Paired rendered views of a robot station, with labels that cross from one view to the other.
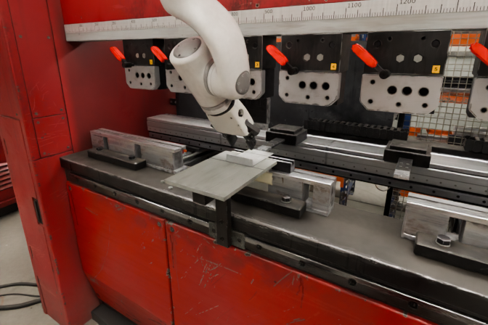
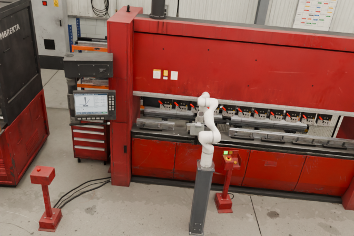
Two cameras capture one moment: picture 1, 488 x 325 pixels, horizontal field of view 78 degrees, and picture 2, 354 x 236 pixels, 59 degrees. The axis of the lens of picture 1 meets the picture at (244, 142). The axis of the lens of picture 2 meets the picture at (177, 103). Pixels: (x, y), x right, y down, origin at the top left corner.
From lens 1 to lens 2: 3.37 m
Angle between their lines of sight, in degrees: 30
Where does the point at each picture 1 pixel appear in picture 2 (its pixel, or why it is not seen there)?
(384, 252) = (226, 138)
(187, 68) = (202, 117)
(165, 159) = (169, 126)
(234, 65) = not seen: hidden behind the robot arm
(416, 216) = (230, 131)
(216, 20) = not seen: hidden behind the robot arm
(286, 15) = not seen: hidden behind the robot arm
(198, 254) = (186, 148)
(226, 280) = (194, 151)
